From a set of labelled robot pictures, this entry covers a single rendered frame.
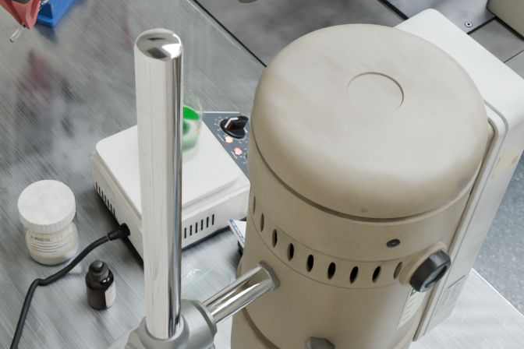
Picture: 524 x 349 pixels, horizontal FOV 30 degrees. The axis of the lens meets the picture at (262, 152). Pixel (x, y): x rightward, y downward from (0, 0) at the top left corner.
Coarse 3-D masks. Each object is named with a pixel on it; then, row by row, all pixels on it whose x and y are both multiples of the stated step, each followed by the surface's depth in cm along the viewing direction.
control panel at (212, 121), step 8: (208, 120) 113; (216, 120) 114; (208, 128) 112; (216, 128) 113; (248, 128) 116; (216, 136) 111; (224, 136) 112; (248, 136) 115; (224, 144) 111; (232, 144) 112; (240, 144) 112; (232, 152) 110; (240, 160) 110; (240, 168) 108
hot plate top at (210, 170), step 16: (112, 144) 106; (128, 144) 106; (208, 144) 107; (112, 160) 105; (128, 160) 105; (192, 160) 106; (208, 160) 106; (224, 160) 106; (112, 176) 104; (128, 176) 104; (192, 176) 104; (208, 176) 105; (224, 176) 105; (128, 192) 102; (192, 192) 103; (208, 192) 103
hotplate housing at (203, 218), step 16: (208, 112) 114; (224, 112) 116; (96, 160) 108; (96, 176) 109; (240, 176) 107; (112, 192) 106; (224, 192) 106; (240, 192) 106; (112, 208) 108; (128, 208) 104; (192, 208) 104; (208, 208) 105; (224, 208) 107; (240, 208) 109; (128, 224) 105; (192, 224) 105; (208, 224) 107; (224, 224) 109; (112, 240) 106; (192, 240) 108
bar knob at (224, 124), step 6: (222, 120) 114; (228, 120) 112; (234, 120) 112; (240, 120) 113; (246, 120) 114; (222, 126) 113; (228, 126) 112; (234, 126) 113; (240, 126) 114; (228, 132) 113; (234, 132) 113; (240, 132) 114; (240, 138) 113
